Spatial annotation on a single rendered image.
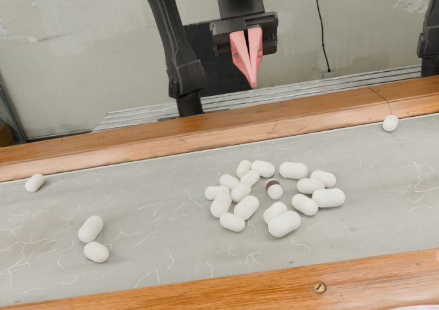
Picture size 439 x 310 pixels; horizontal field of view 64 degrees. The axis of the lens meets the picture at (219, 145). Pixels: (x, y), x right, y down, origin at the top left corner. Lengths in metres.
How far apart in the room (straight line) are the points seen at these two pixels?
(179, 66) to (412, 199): 0.57
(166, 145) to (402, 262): 0.41
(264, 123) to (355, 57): 2.05
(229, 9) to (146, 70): 2.05
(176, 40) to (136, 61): 1.75
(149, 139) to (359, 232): 0.38
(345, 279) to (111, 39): 2.42
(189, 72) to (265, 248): 0.55
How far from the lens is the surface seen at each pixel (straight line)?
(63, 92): 2.85
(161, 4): 0.85
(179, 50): 0.84
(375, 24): 2.61
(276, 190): 0.43
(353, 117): 0.62
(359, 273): 0.32
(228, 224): 0.40
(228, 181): 0.46
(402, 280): 0.32
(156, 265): 0.39
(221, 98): 1.06
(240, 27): 0.54
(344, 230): 0.40
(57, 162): 0.68
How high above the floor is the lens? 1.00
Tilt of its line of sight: 25 degrees down
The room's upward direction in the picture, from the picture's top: 11 degrees counter-clockwise
